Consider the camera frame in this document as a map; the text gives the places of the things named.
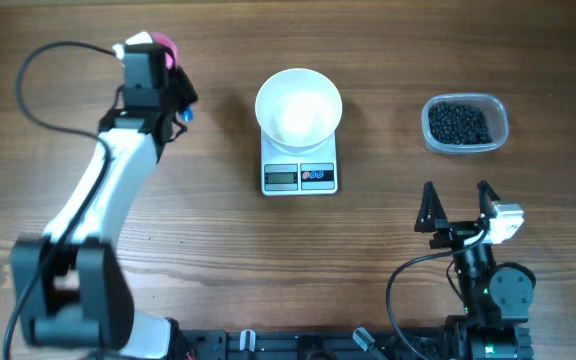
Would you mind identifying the black beans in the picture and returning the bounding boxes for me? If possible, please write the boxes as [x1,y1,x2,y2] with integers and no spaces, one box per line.
[428,102,492,145]

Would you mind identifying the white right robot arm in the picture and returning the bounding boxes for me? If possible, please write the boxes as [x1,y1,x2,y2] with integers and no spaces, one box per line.
[414,181,536,360]

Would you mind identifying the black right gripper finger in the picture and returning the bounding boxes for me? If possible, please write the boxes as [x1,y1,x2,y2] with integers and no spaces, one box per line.
[477,180,500,218]
[414,181,449,233]

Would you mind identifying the clear plastic container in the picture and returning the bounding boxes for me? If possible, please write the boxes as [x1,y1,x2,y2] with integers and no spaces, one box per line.
[421,93,509,155]

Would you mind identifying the white digital kitchen scale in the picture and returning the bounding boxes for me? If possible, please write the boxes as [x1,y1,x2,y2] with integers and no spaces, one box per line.
[261,133,338,196]

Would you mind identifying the white bowl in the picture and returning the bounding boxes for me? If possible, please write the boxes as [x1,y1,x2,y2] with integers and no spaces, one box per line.
[254,68,343,156]

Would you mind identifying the black mounting rail base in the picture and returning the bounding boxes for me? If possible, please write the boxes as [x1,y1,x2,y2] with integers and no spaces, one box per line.
[167,327,534,360]

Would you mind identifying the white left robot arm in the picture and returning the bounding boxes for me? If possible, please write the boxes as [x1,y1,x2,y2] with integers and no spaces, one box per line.
[7,66,198,358]

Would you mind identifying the pink measuring scoop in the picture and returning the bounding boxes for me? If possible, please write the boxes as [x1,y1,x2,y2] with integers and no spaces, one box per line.
[148,31,195,124]

